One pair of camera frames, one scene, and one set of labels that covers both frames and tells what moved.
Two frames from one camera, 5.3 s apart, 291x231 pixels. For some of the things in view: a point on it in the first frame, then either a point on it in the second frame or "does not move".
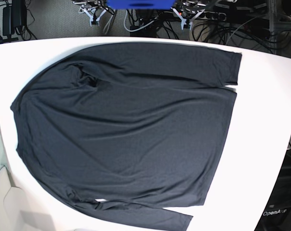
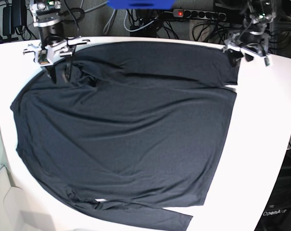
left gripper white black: (93, 8) → (44, 55)
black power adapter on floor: (6, 21) does not move
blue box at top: (138, 4) does not move
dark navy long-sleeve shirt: (131, 129) does not move
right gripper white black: (187, 11) → (259, 42)
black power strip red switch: (213, 16) does not move
